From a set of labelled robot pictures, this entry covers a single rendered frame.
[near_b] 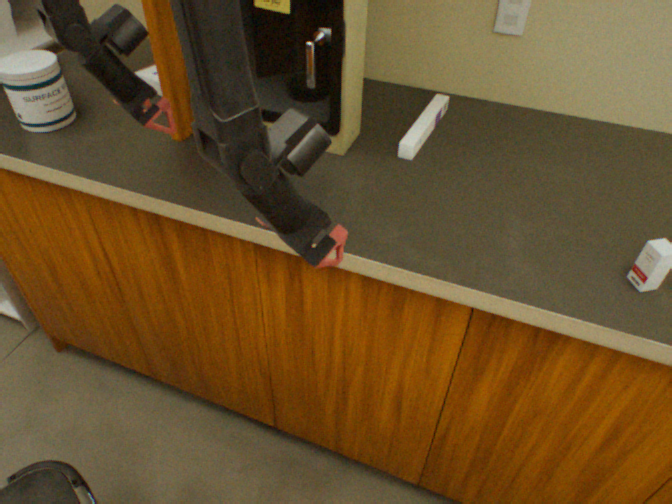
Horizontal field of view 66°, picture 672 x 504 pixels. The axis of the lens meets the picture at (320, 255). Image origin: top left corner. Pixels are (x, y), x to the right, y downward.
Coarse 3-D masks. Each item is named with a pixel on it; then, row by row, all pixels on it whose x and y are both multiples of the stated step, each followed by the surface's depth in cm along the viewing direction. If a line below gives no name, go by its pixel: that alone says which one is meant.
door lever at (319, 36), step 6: (318, 36) 99; (324, 36) 99; (312, 42) 96; (318, 42) 98; (324, 42) 100; (306, 48) 96; (312, 48) 96; (306, 54) 98; (312, 54) 97; (306, 60) 98; (312, 60) 98; (306, 66) 99; (312, 66) 99; (312, 72) 100; (312, 78) 100; (312, 84) 101
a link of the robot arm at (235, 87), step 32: (192, 0) 44; (224, 0) 46; (192, 32) 47; (224, 32) 48; (192, 64) 49; (224, 64) 49; (192, 96) 53; (224, 96) 51; (256, 96) 54; (192, 128) 58; (224, 128) 53; (256, 128) 55; (224, 160) 55
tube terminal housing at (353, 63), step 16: (352, 0) 96; (352, 16) 98; (352, 32) 100; (352, 48) 103; (352, 64) 106; (352, 80) 108; (352, 96) 111; (352, 112) 114; (352, 128) 118; (336, 144) 116
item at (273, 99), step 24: (240, 0) 101; (312, 0) 96; (336, 0) 94; (264, 24) 103; (288, 24) 101; (312, 24) 99; (336, 24) 97; (264, 48) 106; (288, 48) 104; (336, 48) 100; (264, 72) 110; (288, 72) 107; (336, 72) 103; (264, 96) 114; (288, 96) 111; (312, 96) 109; (336, 96) 106; (264, 120) 118; (336, 120) 110
